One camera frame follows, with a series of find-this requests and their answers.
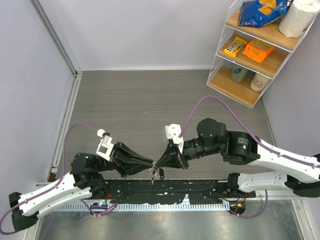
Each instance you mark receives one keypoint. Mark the grey green cup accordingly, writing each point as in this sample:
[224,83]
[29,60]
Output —
[238,73]

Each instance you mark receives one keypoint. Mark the blue chips bag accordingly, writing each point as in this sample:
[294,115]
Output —
[258,13]

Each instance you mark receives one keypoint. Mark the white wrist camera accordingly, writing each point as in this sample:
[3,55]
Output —
[172,132]
[105,146]

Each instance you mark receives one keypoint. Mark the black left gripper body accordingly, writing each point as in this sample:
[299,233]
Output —
[116,161]

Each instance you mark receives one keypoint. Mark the yellow candy bag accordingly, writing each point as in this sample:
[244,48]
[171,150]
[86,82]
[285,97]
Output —
[234,48]

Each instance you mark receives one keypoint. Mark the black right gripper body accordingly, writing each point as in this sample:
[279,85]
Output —
[188,152]

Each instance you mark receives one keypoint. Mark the white paper towel roll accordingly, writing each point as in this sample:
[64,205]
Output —
[299,16]

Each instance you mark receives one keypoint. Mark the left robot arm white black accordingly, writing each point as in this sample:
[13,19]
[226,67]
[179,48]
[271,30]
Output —
[83,181]

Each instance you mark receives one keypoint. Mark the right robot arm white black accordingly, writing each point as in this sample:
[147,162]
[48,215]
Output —
[289,170]

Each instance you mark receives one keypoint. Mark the orange candy bag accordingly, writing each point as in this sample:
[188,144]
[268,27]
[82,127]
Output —
[258,50]

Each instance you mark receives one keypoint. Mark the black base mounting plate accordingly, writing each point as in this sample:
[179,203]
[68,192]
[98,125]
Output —
[170,191]

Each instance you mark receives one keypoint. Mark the white wire wooden shelf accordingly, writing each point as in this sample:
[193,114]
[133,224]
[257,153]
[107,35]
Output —
[258,38]

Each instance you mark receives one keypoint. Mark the aluminium cable duct rail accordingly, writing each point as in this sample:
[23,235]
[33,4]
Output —
[181,207]

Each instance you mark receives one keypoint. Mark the white printed cup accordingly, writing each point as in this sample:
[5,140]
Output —
[259,82]

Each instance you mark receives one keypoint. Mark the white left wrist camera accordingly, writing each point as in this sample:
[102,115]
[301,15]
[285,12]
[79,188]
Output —
[105,146]

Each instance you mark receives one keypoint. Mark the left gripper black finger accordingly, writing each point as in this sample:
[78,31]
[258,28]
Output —
[135,167]
[132,154]

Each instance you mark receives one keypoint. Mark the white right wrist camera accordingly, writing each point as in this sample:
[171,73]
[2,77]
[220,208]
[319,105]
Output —
[172,132]

